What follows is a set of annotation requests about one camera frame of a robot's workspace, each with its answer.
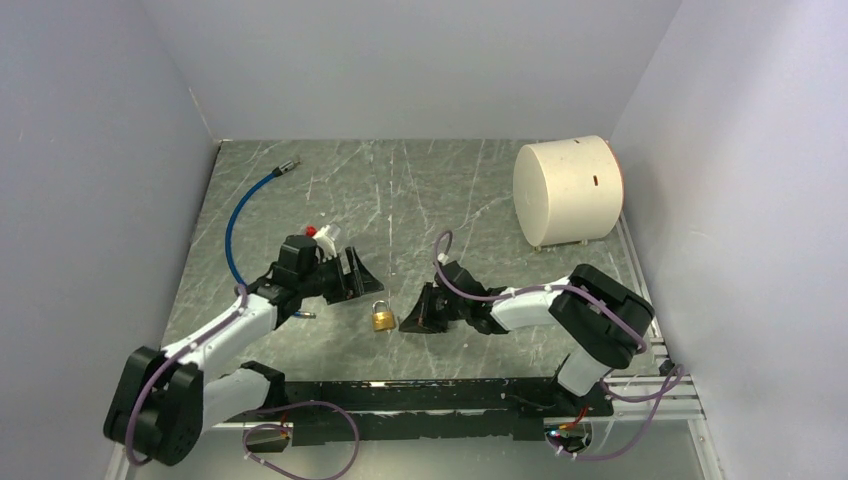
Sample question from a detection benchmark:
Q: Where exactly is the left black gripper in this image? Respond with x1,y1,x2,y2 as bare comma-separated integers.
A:
298,246,383,305

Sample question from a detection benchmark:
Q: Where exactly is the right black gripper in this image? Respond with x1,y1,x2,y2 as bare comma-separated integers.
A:
400,281,469,333

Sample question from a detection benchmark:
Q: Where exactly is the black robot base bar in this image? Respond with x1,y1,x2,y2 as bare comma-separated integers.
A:
219,376,614,446

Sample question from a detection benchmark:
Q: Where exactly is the blue cable with connectors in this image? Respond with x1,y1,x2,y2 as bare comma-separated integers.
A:
224,156,317,321

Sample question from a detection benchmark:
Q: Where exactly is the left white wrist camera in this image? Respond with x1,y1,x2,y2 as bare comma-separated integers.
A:
305,224,343,258

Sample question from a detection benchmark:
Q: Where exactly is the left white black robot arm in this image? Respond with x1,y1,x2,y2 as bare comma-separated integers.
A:
103,225,384,466

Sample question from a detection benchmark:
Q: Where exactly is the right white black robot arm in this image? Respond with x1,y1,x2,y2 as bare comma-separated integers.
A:
399,261,655,415

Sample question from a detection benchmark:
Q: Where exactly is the cream cylindrical container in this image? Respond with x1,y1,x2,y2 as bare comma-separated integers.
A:
512,135,624,247

